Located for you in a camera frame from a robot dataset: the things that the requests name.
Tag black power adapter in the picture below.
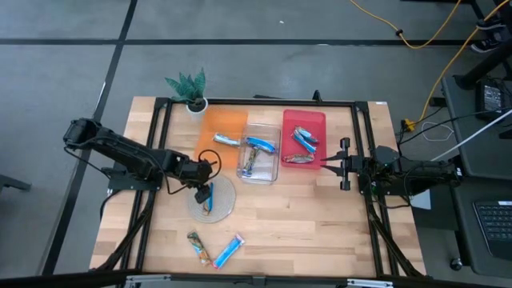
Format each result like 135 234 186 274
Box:
475 78 507 121

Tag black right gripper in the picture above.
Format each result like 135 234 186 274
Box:
320 137 375 192

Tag orange plastic tray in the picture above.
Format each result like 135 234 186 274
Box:
194 106 249 170

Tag black aluminium table frame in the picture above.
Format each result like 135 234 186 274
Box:
0 94 512 288

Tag blue and green granola bar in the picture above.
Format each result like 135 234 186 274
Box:
241 146 262 178

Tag long light blue granola bar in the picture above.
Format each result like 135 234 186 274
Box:
212 233 246 270

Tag white paper sheet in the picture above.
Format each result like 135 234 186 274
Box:
408 188 432 211

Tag person's shoe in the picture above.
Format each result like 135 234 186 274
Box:
470 38 503 54
475 18 507 32

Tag black stand leg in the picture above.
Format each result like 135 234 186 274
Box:
454 38 512 91

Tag green potted plant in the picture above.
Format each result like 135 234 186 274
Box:
165 67 207 106

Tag grey chair leg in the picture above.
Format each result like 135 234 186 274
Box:
0 174 33 193

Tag red and green granola bar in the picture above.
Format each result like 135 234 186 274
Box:
282 153 316 165

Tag chewy granola bar red ends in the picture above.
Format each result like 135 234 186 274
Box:
294 126 320 144

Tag blue and orange granola bar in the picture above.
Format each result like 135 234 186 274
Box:
205 182 216 214

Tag yellow extension cable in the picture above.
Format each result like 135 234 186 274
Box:
402 0 512 133
349 0 463 50

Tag black desk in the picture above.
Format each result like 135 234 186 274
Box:
410 74 512 279

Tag orange and cyan granola bar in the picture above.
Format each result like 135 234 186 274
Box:
213 133 242 148

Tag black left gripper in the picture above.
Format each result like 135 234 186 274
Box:
170 154 214 205

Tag clear plastic container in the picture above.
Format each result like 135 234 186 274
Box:
237 122 282 186

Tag white rod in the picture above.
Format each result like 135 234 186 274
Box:
430 118 512 162

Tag silver aluminium bracket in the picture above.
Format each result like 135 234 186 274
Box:
346 278 395 288
125 274 172 288

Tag dark blue granola bar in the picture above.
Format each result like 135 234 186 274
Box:
245 136 278 154

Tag black laptop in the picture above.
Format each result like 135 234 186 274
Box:
471 199 512 261

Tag red plastic tray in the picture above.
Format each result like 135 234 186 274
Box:
281 109 328 171

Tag green and brown granola bar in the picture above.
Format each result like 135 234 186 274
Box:
186 230 212 266

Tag white plant pot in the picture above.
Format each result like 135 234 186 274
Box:
186 97 210 116

